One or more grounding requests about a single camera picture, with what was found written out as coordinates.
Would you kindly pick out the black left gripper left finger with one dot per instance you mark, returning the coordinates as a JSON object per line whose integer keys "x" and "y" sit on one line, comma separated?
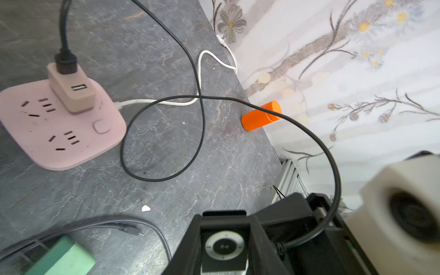
{"x": 188, "y": 256}

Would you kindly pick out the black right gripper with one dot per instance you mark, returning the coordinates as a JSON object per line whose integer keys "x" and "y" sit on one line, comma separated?
{"x": 306, "y": 244}

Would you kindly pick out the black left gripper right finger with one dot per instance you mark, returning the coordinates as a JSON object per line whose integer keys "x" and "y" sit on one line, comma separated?
{"x": 263, "y": 258}

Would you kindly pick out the black mp3 player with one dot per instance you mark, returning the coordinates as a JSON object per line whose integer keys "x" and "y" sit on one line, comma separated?
{"x": 224, "y": 241}

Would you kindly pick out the green usb charger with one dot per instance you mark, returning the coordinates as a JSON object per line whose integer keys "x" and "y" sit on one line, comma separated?
{"x": 65, "y": 257}

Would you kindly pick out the beige usb charger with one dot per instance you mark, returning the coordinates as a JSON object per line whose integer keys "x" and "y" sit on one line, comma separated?
{"x": 75, "y": 90}

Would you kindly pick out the orange cylindrical bottle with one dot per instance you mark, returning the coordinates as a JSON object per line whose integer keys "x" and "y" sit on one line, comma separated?
{"x": 257, "y": 119}

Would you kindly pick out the pink power strip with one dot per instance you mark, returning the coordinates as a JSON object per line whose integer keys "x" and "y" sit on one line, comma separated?
{"x": 52, "y": 137}

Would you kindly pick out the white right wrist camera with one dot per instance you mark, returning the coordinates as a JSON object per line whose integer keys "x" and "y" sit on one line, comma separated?
{"x": 398, "y": 225}

